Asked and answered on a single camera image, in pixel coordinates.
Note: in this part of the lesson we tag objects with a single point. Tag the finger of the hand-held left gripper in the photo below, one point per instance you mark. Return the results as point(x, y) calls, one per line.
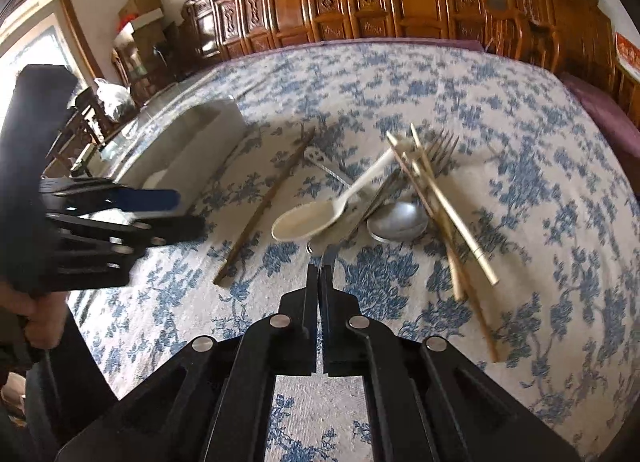
point(150, 201)
point(100, 247)

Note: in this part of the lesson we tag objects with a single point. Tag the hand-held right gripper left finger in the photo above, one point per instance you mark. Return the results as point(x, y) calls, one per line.
point(299, 327)

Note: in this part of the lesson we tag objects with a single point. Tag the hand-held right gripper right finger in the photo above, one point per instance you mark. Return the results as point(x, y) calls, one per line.
point(337, 327)

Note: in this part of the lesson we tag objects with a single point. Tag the white plastic container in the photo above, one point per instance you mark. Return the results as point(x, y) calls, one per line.
point(190, 142)

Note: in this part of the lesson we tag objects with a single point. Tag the white plastic spoon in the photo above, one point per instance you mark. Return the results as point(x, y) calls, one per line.
point(305, 223)

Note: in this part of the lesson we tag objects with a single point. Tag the brown wooden chopstick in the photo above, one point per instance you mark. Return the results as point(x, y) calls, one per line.
point(487, 337)
point(262, 207)

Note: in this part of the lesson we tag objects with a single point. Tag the ivory chopstick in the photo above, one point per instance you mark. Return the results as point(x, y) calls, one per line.
point(460, 222)
point(457, 277)

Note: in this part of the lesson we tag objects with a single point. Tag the metal fork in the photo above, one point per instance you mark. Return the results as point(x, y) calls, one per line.
point(440, 152)

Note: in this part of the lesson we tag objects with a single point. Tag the person's left hand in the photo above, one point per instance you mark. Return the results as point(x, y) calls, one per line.
point(42, 317)

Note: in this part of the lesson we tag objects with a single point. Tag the dark wooden chair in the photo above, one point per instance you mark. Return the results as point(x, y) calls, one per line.
point(85, 127)

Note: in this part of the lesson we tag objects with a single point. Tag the white plastic bag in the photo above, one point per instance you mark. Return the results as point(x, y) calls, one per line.
point(116, 100)

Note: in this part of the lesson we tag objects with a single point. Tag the dark clothing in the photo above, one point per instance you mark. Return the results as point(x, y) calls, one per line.
point(75, 392)

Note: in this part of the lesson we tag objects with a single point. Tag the cardboard box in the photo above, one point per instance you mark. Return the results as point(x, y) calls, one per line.
point(142, 5)

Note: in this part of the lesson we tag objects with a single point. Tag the blue floral bedspread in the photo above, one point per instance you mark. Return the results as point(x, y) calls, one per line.
point(525, 192)

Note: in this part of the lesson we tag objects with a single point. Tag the carved wooden armchair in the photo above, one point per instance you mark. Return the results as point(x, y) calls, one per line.
point(515, 37)

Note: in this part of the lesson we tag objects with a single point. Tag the purple cushion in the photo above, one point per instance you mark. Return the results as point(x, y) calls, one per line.
point(605, 107)

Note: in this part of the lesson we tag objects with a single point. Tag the red printed box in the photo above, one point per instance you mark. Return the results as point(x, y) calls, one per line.
point(629, 50)

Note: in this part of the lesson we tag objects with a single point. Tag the wooden window frame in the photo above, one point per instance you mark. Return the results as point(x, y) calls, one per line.
point(75, 17)

